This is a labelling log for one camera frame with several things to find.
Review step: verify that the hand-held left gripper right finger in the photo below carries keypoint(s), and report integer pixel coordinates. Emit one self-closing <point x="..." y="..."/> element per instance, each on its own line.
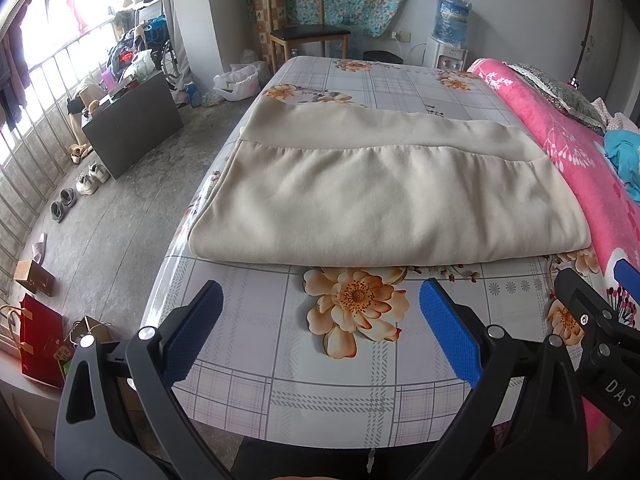
<point x="450" y="330"/>

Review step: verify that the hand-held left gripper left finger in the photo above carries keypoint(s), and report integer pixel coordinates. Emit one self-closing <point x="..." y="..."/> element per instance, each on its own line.
<point x="195" y="330"/>

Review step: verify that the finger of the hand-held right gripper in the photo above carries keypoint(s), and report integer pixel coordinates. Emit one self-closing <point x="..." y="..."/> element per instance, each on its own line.
<point x="582" y="305"/>
<point x="629" y="282"/>

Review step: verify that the beige zip jacket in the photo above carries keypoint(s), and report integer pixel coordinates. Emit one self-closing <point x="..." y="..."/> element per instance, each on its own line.
<point x="375" y="195"/>

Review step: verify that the pile of bags and clothes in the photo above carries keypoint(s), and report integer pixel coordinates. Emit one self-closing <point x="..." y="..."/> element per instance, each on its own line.
<point x="132" y="52"/>

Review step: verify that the hanging dark clothes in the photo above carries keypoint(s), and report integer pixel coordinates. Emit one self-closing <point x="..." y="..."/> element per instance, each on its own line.
<point x="12" y="75"/>

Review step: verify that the brown paper bag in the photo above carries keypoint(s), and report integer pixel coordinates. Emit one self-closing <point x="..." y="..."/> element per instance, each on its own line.
<point x="92" y="330"/>

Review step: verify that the bed with floral checked sheet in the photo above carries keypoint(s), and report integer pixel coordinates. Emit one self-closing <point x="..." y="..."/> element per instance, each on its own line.
<point x="300" y="385"/>

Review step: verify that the turquoise printed cloth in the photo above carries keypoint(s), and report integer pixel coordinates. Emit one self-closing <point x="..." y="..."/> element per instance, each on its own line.
<point x="625" y="152"/>

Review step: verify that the pink floral fleece blanket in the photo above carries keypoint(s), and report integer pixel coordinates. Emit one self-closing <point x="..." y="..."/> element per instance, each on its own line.
<point x="575" y="160"/>

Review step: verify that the red paper bag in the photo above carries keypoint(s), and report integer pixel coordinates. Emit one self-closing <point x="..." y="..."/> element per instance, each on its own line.
<point x="42" y="345"/>

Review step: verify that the pink patterned cloth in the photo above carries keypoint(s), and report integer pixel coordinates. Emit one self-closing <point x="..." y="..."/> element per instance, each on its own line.
<point x="617" y="120"/>

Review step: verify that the brown cardboard box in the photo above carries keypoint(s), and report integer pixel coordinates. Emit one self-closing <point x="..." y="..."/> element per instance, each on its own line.
<point x="35" y="277"/>

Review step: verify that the pink slipper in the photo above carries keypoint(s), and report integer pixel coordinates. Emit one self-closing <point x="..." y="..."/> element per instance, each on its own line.
<point x="40" y="247"/>

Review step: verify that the white sneaker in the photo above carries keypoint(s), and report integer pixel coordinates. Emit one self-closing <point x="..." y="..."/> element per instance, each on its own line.
<point x="100" y="172"/>
<point x="86" y="185"/>

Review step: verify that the grey slipper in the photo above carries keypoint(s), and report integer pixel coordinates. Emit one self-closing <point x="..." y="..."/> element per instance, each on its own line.
<point x="68" y="197"/>
<point x="57" y="211"/>

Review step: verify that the grey patterned pillow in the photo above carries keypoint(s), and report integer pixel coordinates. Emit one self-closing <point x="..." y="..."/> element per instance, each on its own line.
<point x="565" y="92"/>

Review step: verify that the tan sandal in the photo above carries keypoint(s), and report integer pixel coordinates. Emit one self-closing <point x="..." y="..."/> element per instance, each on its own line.
<point x="77" y="152"/>

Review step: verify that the black low cabinet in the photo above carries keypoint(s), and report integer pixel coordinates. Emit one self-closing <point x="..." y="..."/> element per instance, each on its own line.
<point x="135" y="125"/>

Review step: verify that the white plastic bag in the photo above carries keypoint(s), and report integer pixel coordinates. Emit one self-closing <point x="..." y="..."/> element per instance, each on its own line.
<point x="237" y="82"/>

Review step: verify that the metal window railing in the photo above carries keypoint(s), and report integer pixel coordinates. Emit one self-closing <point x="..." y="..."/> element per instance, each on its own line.
<point x="30" y="125"/>

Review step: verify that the white water dispenser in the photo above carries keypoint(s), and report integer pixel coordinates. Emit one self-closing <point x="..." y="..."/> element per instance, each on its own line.
<point x="450" y="57"/>

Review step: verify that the clear plastic container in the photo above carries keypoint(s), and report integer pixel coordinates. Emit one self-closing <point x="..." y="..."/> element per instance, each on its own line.
<point x="345" y="47"/>

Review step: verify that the blue water dispenser bottle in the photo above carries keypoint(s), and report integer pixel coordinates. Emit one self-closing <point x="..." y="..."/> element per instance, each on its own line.
<point x="452" y="20"/>

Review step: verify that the wooden chair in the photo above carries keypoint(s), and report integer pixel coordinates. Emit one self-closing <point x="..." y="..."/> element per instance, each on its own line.
<point x="310" y="32"/>

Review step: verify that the patterned box stack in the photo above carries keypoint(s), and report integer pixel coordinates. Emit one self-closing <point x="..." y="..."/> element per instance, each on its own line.
<point x="261" y="15"/>

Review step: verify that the wall socket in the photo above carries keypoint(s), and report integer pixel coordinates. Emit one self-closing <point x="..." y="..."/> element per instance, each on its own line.
<point x="400" y="36"/>

